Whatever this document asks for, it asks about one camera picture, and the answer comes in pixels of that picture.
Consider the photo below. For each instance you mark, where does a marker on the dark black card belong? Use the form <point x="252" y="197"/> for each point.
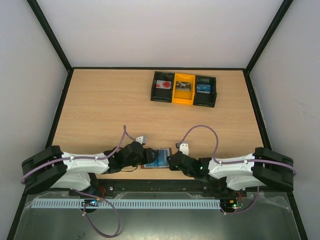
<point x="183" y="86"/>

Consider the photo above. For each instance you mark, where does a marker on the black bin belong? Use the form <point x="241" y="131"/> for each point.
<point x="206" y="100"/>
<point x="162" y="95"/>

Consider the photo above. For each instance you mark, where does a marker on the blue card in bin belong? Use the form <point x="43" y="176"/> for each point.
<point x="203" y="88"/>

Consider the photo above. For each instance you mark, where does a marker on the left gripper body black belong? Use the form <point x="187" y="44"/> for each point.
<point x="140" y="160"/>

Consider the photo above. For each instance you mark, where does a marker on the right black bin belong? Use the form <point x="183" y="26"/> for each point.
<point x="206" y="100"/>

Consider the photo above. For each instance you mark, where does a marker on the blue card magnetic stripe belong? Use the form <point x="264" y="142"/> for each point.
<point x="161" y="160"/>

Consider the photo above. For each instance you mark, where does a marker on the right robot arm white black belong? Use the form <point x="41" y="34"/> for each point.
<point x="263" y="167"/>

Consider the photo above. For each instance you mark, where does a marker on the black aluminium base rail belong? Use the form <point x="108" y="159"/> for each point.
<point x="160" y="186"/>

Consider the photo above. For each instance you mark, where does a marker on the light blue slotted cable duct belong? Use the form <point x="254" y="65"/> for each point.
<point x="63" y="203"/>

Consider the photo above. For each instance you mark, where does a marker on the controller board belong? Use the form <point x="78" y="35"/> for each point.
<point x="231" y="205"/>
<point x="91" y="202"/>

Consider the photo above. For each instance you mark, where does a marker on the black cage frame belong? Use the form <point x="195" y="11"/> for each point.
<point x="285" y="5"/>

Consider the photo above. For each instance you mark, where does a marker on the yellow middle bin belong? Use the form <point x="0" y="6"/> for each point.
<point x="184" y="97"/>

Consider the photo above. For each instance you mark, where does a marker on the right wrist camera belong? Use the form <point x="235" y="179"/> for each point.
<point x="183" y="147"/>

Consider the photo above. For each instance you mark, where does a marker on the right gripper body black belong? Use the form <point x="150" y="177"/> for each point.
<point x="173" y="160"/>

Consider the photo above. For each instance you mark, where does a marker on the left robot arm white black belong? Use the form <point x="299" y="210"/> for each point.
<point x="54" y="168"/>

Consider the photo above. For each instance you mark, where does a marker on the brown leather card holder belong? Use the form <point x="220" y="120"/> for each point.
<point x="160" y="158"/>

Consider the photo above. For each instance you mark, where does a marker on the red white card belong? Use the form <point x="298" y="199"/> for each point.
<point x="163" y="84"/>

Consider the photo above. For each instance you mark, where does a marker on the right controller board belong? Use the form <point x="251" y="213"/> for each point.
<point x="231" y="205"/>

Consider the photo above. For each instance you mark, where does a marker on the left black bin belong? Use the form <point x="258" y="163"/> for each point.
<point x="162" y="95"/>

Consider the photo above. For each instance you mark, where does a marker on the left controller board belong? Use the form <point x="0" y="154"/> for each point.
<point x="91" y="202"/>

